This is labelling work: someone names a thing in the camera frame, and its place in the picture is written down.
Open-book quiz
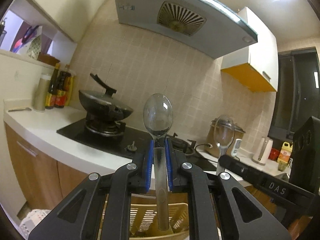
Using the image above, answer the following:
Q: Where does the yellow oil bottle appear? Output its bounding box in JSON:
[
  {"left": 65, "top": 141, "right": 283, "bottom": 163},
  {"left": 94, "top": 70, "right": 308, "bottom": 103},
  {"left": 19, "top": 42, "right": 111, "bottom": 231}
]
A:
[{"left": 66, "top": 70, "right": 76, "bottom": 106}]

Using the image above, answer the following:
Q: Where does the black wok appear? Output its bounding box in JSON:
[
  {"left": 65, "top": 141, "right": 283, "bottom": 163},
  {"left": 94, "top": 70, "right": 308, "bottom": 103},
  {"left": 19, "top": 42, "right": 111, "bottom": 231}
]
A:
[{"left": 78, "top": 89, "right": 134, "bottom": 121}]

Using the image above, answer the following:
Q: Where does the metal spoon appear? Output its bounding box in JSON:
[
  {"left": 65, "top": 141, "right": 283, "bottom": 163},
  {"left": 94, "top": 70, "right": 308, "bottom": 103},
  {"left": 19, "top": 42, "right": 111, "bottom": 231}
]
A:
[{"left": 143, "top": 93, "right": 174, "bottom": 231}]

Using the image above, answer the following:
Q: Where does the yellow plastic utensil basket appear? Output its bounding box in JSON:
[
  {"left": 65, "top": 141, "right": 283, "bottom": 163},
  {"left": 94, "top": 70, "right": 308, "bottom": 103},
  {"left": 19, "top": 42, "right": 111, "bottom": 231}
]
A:
[{"left": 128, "top": 202, "right": 188, "bottom": 240}]

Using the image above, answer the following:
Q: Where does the yellow detergent bottle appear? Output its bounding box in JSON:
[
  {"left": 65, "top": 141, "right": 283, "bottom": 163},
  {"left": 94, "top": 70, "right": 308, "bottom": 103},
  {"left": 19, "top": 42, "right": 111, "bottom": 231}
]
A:
[{"left": 278, "top": 141, "right": 293, "bottom": 171}]

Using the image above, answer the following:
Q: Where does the black gas stove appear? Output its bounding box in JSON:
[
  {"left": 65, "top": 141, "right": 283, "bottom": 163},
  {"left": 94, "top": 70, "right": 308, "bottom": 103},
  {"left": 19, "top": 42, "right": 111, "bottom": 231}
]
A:
[{"left": 56, "top": 117, "right": 218, "bottom": 172}]

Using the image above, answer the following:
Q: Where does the black spatula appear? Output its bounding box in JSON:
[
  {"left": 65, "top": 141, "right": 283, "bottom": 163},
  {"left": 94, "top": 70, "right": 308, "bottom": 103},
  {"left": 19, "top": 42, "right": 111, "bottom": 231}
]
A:
[{"left": 90, "top": 73, "right": 117, "bottom": 96}]

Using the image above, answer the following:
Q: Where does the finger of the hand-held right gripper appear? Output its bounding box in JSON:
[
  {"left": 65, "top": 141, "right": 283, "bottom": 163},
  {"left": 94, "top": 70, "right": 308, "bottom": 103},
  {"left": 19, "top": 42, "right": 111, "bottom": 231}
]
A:
[{"left": 218, "top": 154, "right": 267, "bottom": 186}]

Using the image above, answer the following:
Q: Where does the grey range hood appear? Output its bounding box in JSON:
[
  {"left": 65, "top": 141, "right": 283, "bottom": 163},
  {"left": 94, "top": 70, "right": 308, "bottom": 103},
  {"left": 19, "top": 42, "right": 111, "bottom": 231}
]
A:
[{"left": 112, "top": 0, "right": 258, "bottom": 60}]

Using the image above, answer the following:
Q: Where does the clear plastic spoon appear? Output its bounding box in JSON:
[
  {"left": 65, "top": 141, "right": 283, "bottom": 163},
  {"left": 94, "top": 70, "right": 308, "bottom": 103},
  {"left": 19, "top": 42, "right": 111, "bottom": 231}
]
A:
[{"left": 213, "top": 115, "right": 236, "bottom": 174}]

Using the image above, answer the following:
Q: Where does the black power cable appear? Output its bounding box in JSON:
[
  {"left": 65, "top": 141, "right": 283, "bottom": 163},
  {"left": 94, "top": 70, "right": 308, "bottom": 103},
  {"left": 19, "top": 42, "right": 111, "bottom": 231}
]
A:
[{"left": 194, "top": 143, "right": 213, "bottom": 155}]

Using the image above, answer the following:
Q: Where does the dark window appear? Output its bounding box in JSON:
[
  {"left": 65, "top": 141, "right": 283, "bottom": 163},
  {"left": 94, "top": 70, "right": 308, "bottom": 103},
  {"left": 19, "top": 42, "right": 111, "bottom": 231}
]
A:
[{"left": 268, "top": 47, "right": 320, "bottom": 141}]

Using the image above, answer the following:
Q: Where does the slim dark sauce bottle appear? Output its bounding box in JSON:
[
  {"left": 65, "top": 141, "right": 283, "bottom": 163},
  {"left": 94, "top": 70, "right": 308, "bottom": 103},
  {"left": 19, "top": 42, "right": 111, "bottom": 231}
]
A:
[{"left": 45, "top": 63, "right": 61, "bottom": 109}]

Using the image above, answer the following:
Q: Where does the brown rice cooker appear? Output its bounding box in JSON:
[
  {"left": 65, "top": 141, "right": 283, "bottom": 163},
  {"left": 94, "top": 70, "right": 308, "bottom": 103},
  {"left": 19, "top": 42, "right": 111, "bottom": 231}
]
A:
[{"left": 206, "top": 117, "right": 247, "bottom": 157}]

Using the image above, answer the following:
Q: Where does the wooden kitchen base cabinet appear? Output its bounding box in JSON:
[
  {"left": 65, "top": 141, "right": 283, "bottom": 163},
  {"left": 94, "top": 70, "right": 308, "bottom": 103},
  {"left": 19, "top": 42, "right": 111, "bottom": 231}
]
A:
[{"left": 3, "top": 122, "right": 320, "bottom": 240}]

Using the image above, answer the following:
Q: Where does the white and yellow wall cabinet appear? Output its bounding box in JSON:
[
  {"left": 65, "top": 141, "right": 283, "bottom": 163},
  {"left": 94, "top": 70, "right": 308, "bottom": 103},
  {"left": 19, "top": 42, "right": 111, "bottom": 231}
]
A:
[{"left": 220, "top": 7, "right": 279, "bottom": 93}]

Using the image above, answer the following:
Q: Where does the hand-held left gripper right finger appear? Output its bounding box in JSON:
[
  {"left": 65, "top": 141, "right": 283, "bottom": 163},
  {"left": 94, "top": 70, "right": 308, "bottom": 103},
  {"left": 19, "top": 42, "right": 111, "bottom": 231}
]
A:
[{"left": 164, "top": 139, "right": 293, "bottom": 240}]

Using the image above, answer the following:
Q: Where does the purple bag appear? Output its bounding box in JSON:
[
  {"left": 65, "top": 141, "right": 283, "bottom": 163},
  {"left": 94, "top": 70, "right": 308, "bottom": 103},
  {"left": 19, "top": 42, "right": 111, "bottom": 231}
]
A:
[{"left": 15, "top": 25, "right": 41, "bottom": 53}]

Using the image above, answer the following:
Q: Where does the white electric kettle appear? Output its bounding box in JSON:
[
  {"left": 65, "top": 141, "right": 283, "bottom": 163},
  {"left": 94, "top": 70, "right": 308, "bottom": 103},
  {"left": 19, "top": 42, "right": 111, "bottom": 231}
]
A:
[{"left": 252, "top": 136, "right": 274, "bottom": 166}]

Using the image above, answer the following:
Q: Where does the patterned box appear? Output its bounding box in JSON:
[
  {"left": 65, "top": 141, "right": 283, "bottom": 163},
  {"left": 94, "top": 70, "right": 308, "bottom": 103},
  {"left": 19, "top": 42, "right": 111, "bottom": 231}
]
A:
[{"left": 25, "top": 35, "right": 42, "bottom": 59}]

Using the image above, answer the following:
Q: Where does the beige tall canister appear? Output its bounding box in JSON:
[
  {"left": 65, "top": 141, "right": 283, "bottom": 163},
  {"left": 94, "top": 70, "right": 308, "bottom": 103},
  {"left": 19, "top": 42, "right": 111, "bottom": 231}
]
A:
[{"left": 33, "top": 73, "right": 53, "bottom": 112}]

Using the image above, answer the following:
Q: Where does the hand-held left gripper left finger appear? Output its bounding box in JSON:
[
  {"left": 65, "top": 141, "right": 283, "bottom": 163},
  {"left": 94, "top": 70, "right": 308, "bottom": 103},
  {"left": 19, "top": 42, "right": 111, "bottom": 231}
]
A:
[{"left": 27, "top": 139, "right": 155, "bottom": 240}]

